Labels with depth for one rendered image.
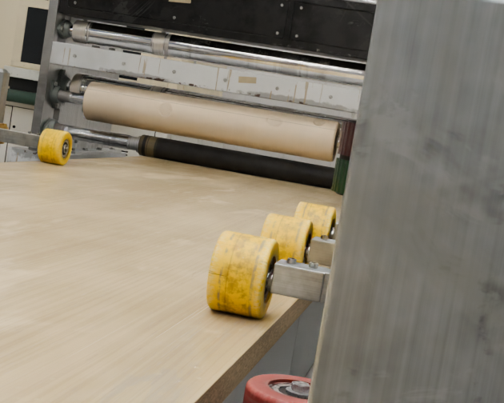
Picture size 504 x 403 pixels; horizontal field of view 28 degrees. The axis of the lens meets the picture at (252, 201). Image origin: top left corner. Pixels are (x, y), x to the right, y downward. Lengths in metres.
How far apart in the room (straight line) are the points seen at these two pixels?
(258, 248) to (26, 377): 0.34
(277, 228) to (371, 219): 1.05
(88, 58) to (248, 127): 0.55
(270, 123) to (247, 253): 2.08
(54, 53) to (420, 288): 3.08
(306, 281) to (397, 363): 0.81
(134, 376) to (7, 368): 0.09
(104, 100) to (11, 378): 2.50
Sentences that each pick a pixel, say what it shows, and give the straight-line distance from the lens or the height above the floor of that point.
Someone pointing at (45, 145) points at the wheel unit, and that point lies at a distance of 2.37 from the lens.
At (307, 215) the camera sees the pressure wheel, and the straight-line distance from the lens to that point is 1.46.
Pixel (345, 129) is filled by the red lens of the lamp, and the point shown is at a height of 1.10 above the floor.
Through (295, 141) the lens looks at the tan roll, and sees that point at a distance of 3.01.
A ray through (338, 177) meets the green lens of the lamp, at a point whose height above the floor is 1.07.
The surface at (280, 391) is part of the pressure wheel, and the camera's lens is 0.75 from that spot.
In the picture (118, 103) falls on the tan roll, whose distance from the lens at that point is 3.15.
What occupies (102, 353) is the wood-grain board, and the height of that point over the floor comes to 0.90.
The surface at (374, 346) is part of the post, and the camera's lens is 0.17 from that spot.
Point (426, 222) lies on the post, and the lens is 0.16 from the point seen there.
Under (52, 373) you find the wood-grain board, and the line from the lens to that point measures 0.72.
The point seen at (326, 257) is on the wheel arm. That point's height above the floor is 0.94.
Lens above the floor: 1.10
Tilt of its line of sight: 5 degrees down
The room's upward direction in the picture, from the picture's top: 9 degrees clockwise
